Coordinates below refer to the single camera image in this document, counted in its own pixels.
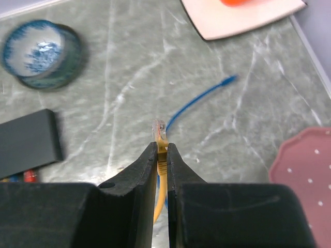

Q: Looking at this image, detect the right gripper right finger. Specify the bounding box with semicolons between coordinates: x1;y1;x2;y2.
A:
167;144;317;247

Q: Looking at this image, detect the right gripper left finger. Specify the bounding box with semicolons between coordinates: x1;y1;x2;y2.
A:
1;142;157;247

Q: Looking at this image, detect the black network switch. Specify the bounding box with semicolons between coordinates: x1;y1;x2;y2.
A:
1;109;64;178

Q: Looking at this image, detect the pink dotted plate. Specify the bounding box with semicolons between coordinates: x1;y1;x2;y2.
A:
268;127;330;247

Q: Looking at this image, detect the blue patterned saucer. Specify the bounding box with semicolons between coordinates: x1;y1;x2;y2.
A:
17;23;85;90

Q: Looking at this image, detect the blue white porcelain bowl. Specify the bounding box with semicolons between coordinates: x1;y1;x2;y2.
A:
2;20;65;78

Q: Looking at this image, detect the white square plate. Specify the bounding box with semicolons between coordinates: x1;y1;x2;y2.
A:
182;0;307;41

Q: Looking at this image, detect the orange plastic cup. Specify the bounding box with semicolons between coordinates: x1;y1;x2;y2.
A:
221;0;251;7

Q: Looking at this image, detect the red ethernet cable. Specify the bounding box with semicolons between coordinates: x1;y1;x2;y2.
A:
23;169;39;183

